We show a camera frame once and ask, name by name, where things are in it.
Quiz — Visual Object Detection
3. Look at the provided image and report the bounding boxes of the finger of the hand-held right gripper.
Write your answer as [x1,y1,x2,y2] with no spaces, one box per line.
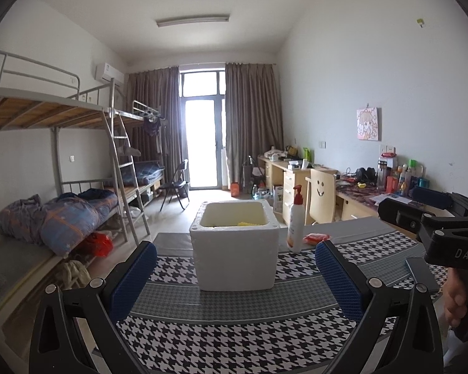
[378,198,437,238]
[411,186,455,217]

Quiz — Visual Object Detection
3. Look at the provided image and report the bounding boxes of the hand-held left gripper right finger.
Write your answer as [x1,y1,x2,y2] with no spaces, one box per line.
[315,239,445,374]

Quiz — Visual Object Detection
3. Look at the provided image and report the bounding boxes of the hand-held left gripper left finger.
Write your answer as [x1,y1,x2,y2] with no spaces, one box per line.
[29,241,158,374]

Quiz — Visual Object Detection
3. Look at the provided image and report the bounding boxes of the white foam box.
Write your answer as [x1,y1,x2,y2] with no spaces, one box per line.
[190,199,279,291]

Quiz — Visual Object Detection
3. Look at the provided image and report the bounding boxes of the person's right hand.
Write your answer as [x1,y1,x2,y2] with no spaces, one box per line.
[442,269,468,326]

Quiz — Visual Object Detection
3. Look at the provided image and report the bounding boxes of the printed paper sheets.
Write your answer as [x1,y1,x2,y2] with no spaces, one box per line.
[368,194,412,205]

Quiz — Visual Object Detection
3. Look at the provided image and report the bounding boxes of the row of bottles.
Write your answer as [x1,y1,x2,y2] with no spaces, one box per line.
[376,152,431,197]

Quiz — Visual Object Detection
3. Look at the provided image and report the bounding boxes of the wooden desk with patterned top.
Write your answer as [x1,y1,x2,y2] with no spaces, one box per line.
[335,179,457,238]

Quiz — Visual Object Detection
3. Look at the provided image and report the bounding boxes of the red plastic bag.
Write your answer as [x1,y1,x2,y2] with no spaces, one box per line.
[80,232,114,258]

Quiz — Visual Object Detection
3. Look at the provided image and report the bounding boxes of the black headphones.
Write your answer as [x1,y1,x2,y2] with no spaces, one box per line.
[355,167,377,184]

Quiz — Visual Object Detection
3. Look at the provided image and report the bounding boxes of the pale yellow cloth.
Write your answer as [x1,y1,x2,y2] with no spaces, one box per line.
[56,259,90,289]

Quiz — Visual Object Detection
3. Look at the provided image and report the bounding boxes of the white pump bottle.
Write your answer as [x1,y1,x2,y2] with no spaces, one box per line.
[286,185,305,253]

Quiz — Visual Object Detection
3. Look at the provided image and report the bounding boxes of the wooden chair with smiley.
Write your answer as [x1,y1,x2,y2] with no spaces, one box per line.
[305,169,338,227]

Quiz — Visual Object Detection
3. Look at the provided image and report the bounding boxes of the blue patterned quilt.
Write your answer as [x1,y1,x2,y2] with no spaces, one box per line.
[0,189,119,256]

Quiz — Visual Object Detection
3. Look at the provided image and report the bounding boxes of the black folding chair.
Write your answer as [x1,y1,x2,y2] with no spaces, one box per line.
[158,160,190,211]

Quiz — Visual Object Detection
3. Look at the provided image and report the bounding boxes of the cluttered wooden desk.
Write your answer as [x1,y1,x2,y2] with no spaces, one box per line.
[257,156,336,227]

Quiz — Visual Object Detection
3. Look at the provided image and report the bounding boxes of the grey metal bunk bed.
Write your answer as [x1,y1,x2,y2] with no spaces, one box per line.
[0,49,153,320]
[113,100,188,203]

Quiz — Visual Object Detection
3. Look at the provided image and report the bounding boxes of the houndstooth tablecloth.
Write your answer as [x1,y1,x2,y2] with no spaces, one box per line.
[117,216,453,374]

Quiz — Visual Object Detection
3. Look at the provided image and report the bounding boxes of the hanging dark clothes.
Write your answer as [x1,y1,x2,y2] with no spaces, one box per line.
[144,119,168,154]

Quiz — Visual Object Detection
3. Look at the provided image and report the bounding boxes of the glass balcony door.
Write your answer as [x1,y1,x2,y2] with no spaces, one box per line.
[178,71,227,191]

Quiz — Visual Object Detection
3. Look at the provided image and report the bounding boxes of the brown curtain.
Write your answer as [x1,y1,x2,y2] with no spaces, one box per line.
[125,66,180,195]
[225,62,285,191]

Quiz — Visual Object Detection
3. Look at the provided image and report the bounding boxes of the white air conditioner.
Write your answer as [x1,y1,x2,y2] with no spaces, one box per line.
[95,62,124,85]

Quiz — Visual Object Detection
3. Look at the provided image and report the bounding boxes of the ceiling tube light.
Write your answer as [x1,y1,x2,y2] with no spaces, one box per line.
[156,15,230,28]

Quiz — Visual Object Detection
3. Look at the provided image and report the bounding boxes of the pink wall picture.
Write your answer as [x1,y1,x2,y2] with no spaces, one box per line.
[356,107,379,141]

